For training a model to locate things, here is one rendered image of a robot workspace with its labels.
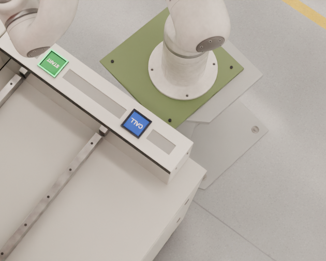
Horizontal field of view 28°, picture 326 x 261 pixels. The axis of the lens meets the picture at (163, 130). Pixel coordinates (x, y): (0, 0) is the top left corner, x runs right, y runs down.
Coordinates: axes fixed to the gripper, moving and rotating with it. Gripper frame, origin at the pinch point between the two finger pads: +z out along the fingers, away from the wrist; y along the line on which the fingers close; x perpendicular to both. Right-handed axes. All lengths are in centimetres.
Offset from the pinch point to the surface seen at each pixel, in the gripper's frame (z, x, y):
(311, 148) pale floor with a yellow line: 122, -70, 35
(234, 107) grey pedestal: 119, -36, 30
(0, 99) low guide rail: 23.0, 8.4, -18.9
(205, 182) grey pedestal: 112, -44, -2
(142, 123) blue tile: 14.8, -27.1, -2.6
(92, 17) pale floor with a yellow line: 120, 35, 27
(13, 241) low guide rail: 18, -18, -45
